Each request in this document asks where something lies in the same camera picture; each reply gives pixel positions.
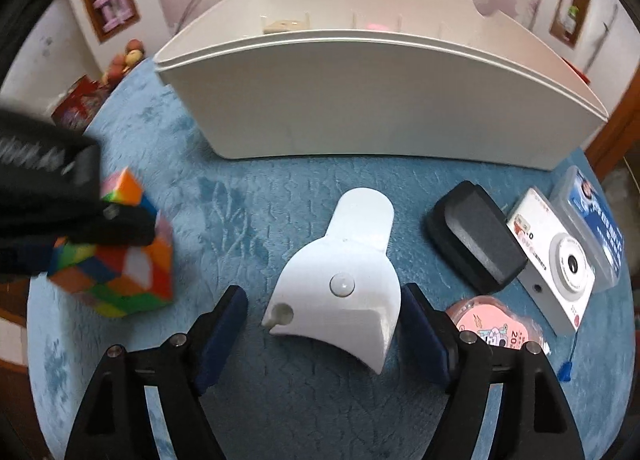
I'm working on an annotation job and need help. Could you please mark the pink correction tape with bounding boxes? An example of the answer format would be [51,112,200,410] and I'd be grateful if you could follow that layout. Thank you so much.
[445,295,551,358]

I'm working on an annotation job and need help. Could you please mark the black power adapter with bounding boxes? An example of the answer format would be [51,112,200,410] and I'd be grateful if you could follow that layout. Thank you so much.
[425,180,529,296]

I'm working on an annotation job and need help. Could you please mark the clear card case blue label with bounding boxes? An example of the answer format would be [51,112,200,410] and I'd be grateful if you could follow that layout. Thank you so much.
[549,165,626,293]

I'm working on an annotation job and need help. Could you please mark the multicoloured puzzle cube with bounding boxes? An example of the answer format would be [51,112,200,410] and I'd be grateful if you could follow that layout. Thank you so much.
[47,167,176,318]

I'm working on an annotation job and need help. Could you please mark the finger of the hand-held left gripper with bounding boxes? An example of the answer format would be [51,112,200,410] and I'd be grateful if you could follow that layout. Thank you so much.
[62,204,158,248]

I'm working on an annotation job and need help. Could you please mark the red gift box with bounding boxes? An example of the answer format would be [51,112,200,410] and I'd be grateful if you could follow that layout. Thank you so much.
[52,77,108,133]

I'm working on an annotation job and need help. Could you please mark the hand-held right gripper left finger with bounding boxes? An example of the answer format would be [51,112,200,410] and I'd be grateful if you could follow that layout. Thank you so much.
[65,284,249,460]

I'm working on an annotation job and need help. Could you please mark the black hanging cable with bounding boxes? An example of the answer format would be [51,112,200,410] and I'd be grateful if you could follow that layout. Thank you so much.
[177,0,227,37]

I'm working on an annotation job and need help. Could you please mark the white compact camera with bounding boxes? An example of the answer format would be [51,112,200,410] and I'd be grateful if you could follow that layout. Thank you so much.
[505,187,597,383]

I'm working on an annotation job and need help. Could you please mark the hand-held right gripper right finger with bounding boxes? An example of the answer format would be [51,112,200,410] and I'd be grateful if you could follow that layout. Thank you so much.
[400,282,586,460]

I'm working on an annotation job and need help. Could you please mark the bowl of fruit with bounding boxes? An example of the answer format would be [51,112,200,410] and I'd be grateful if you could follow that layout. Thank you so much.
[102,39,146,87]

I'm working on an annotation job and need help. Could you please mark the white plastic storage box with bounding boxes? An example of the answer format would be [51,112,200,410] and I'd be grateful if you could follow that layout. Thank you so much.
[152,0,610,172]

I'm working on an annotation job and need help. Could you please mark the blue fluffy blanket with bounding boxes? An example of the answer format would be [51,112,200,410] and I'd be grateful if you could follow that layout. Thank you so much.
[25,57,640,460]

